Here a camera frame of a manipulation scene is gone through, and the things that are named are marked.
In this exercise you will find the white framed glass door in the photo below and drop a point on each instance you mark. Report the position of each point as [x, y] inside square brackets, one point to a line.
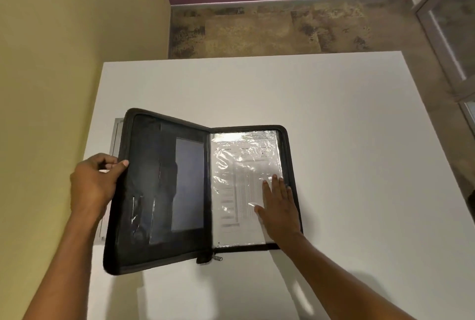
[445, 34]

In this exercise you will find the black zip portfolio folder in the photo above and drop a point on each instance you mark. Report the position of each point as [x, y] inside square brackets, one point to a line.
[156, 190]

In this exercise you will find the printed white paper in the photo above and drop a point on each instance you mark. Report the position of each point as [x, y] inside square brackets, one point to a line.
[237, 190]

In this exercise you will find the person's right hand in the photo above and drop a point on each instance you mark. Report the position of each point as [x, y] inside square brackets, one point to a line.
[280, 212]

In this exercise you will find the person's left forearm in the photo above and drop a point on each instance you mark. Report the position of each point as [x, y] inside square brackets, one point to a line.
[66, 271]

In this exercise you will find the person's left hand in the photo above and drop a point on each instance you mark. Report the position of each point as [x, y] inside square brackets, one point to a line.
[92, 186]

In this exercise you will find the person's right forearm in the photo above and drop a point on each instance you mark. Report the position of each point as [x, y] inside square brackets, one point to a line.
[341, 286]

